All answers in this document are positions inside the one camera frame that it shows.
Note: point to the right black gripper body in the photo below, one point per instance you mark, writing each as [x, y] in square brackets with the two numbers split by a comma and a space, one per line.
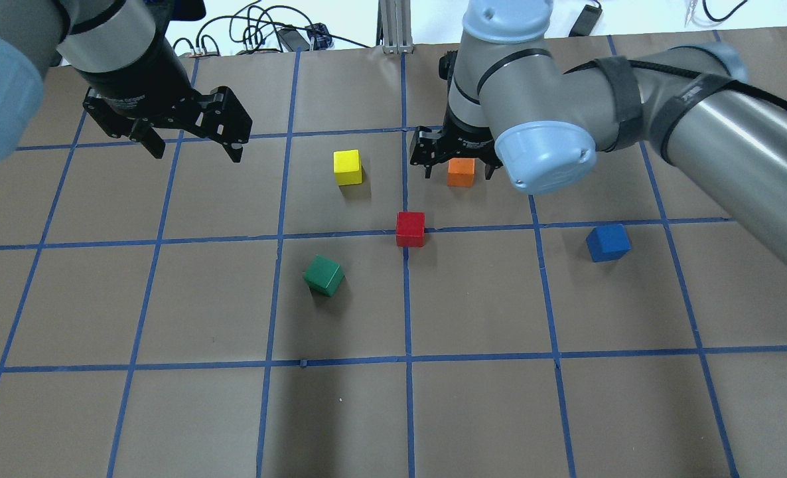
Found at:
[465, 136]

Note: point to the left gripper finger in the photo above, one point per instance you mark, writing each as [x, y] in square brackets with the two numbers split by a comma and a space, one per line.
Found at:
[224, 120]
[115, 125]

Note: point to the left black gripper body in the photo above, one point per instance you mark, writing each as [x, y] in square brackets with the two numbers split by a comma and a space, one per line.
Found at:
[140, 76]

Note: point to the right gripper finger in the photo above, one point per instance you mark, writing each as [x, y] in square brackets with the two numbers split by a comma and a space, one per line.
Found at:
[426, 149]
[491, 165]

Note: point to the red block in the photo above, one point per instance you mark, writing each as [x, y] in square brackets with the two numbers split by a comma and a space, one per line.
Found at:
[410, 229]

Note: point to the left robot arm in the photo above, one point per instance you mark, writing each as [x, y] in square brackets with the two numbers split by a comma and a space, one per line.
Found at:
[91, 36]

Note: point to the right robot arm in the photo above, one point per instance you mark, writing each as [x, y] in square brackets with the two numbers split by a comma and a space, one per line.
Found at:
[509, 105]

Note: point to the orange block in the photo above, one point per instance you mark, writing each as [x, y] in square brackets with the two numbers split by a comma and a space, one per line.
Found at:
[461, 172]

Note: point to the yellow block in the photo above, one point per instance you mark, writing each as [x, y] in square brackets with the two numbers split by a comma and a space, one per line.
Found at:
[347, 167]

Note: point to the blue block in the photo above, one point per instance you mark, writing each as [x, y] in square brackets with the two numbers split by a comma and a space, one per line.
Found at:
[608, 243]

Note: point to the green block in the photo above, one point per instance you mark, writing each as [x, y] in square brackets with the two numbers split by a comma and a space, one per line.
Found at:
[323, 275]

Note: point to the black power adapter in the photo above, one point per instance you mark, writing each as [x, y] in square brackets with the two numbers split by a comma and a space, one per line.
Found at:
[293, 39]

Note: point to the black power brick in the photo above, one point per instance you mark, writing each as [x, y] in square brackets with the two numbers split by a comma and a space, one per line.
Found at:
[586, 21]

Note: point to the aluminium frame post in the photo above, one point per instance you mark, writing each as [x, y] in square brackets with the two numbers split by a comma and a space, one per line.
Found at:
[393, 27]

